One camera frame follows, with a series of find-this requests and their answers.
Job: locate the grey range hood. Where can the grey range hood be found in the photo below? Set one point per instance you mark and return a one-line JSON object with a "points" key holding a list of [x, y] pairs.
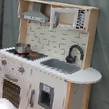
{"points": [[36, 14]]}

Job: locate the toy oven door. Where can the toy oven door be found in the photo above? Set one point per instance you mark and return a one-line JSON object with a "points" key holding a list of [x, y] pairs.
{"points": [[10, 88]]}

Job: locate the grey cupboard door handle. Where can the grey cupboard door handle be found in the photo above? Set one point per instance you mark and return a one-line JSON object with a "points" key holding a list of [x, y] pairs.
{"points": [[32, 98]]}

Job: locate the wooden toy kitchen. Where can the wooden toy kitchen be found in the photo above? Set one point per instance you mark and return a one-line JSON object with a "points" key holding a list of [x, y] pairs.
{"points": [[71, 91]]}

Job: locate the black toy faucet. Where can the black toy faucet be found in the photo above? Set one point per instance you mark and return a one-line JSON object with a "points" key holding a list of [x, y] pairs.
{"points": [[70, 58]]}

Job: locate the small metal pot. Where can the small metal pot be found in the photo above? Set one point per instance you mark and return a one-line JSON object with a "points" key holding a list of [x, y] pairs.
{"points": [[22, 48]]}

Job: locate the right stove knob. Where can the right stove knob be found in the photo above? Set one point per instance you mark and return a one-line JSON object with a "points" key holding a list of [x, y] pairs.
{"points": [[21, 69]]}

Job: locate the stove knob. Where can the stove knob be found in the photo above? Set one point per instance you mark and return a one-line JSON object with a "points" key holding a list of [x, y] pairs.
{"points": [[21, 69], [3, 62]]}

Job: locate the black toy stovetop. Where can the black toy stovetop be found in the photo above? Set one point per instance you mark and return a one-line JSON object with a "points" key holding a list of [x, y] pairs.
{"points": [[32, 55]]}

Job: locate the toy microwave door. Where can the toy microwave door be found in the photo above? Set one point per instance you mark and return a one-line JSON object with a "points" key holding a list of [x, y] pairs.
{"points": [[68, 19]]}

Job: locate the grey toy sink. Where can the grey toy sink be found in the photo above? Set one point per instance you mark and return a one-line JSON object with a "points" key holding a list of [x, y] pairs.
{"points": [[61, 66]]}

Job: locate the grey ice dispenser panel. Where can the grey ice dispenser panel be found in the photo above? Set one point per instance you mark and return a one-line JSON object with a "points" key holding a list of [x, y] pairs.
{"points": [[46, 96]]}

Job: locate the left stove knob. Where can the left stove knob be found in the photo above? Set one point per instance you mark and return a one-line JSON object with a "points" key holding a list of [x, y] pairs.
{"points": [[3, 62]]}

